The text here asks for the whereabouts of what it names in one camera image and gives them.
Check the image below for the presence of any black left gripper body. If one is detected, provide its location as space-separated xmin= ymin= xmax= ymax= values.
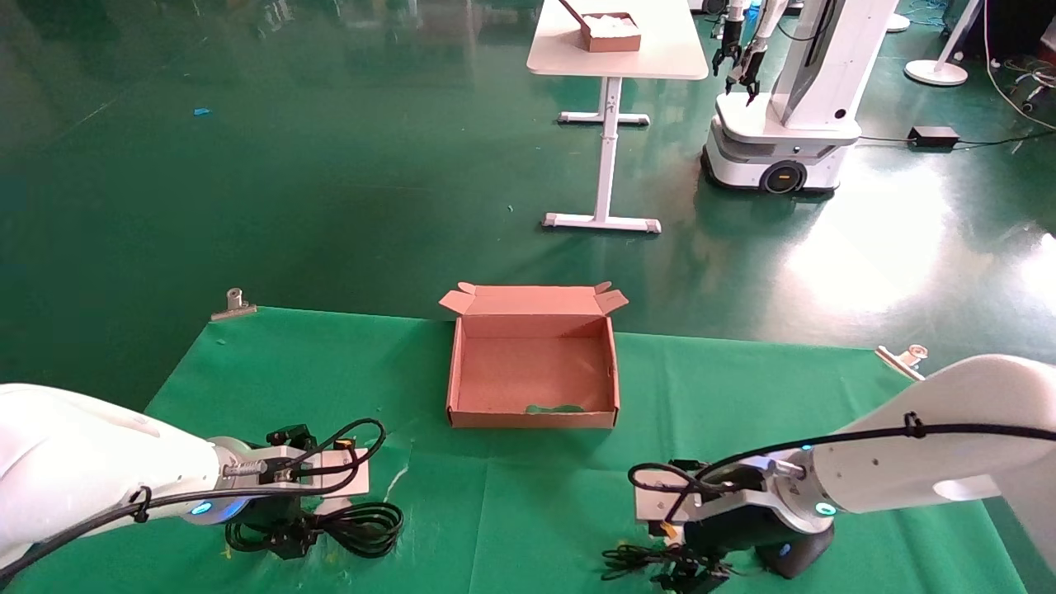
xmin=239 ymin=493 xmax=310 ymax=533

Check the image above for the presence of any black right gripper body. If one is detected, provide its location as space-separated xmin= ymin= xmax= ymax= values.
xmin=683 ymin=503 xmax=797 ymax=555

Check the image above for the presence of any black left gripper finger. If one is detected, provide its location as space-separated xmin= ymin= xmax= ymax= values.
xmin=266 ymin=424 xmax=319 ymax=451
xmin=268 ymin=516 xmax=324 ymax=562

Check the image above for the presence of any open brown cardboard box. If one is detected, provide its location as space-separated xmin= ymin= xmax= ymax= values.
xmin=438 ymin=281 xmax=629 ymax=430

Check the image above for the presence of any brown box with white contents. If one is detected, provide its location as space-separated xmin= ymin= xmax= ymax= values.
xmin=559 ymin=0 xmax=643 ymax=54

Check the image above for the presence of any silver metal table clip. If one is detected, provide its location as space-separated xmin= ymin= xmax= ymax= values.
xmin=210 ymin=287 xmax=257 ymax=322
xmin=875 ymin=344 xmax=930 ymax=383

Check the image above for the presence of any green table cloth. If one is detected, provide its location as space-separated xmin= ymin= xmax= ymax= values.
xmin=4 ymin=307 xmax=1028 ymax=594

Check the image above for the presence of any white wheeled background robot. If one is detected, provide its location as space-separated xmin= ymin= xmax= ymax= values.
xmin=700 ymin=0 xmax=900 ymax=196

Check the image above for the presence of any black power adapter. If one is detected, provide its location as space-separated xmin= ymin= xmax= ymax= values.
xmin=907 ymin=125 xmax=961 ymax=150

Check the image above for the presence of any white standing fan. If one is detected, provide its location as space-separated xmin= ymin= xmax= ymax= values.
xmin=904 ymin=0 xmax=984 ymax=87

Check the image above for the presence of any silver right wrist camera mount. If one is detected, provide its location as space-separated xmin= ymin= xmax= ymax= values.
xmin=634 ymin=469 xmax=710 ymax=526

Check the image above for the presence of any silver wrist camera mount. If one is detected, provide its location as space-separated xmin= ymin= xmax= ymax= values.
xmin=634 ymin=469 xmax=710 ymax=526
xmin=276 ymin=445 xmax=370 ymax=501

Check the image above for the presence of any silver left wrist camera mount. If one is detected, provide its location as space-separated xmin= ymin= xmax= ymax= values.
xmin=276 ymin=445 xmax=370 ymax=501

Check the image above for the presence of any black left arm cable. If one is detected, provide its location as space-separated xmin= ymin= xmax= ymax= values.
xmin=0 ymin=418 xmax=387 ymax=582

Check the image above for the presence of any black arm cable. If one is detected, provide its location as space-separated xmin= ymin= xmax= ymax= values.
xmin=627 ymin=411 xmax=1056 ymax=529
xmin=0 ymin=418 xmax=387 ymax=582

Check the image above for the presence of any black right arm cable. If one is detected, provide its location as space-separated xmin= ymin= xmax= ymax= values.
xmin=627 ymin=411 xmax=1056 ymax=529

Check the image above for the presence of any white pedestal table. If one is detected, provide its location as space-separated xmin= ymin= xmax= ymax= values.
xmin=526 ymin=0 xmax=710 ymax=234

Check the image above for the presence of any black floor cable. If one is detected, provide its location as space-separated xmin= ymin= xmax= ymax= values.
xmin=858 ymin=130 xmax=1056 ymax=152

